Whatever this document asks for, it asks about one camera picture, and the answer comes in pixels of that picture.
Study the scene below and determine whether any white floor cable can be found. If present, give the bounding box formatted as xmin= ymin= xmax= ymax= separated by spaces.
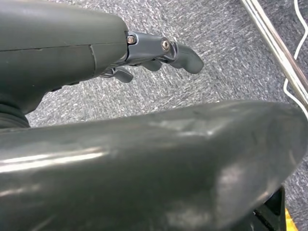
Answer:
xmin=283 ymin=0 xmax=308 ymax=121

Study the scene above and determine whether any white desk with metal frame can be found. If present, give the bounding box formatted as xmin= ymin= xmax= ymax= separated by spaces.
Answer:
xmin=241 ymin=0 xmax=308 ymax=109

